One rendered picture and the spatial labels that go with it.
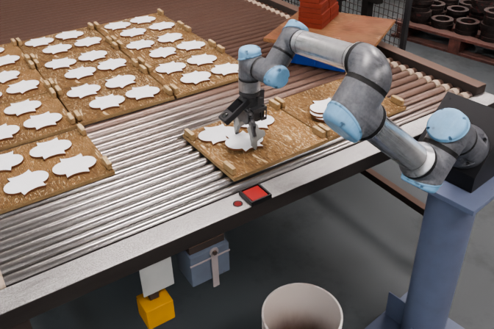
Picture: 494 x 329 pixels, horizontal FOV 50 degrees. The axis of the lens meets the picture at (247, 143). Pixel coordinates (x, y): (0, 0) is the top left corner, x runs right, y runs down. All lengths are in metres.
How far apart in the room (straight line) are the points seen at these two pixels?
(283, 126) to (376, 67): 0.71
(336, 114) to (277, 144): 0.58
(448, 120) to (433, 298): 0.80
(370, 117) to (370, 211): 1.79
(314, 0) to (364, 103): 1.34
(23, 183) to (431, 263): 1.46
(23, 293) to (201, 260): 0.49
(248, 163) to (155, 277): 0.49
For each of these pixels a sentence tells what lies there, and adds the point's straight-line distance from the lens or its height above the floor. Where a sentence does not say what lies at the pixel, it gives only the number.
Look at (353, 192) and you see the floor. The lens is 3.25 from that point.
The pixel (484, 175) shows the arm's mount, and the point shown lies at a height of 0.91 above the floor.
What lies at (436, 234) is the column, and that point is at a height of 0.66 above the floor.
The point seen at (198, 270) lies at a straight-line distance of 1.66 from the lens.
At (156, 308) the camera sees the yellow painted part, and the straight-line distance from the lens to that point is 1.68.
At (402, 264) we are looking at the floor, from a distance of 2.84.
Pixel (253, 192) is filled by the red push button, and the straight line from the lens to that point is 1.68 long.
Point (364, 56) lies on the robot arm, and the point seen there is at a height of 1.41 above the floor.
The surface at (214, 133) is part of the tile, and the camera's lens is 1.96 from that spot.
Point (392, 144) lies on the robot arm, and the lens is 1.50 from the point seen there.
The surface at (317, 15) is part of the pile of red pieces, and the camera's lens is 2.65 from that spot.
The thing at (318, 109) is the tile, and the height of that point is 0.97.
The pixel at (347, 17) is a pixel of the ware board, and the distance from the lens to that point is 2.83.
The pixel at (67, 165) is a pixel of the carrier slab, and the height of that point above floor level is 0.95.
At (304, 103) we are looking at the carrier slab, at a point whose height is 0.94.
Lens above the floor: 1.95
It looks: 32 degrees down
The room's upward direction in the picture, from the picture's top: 1 degrees counter-clockwise
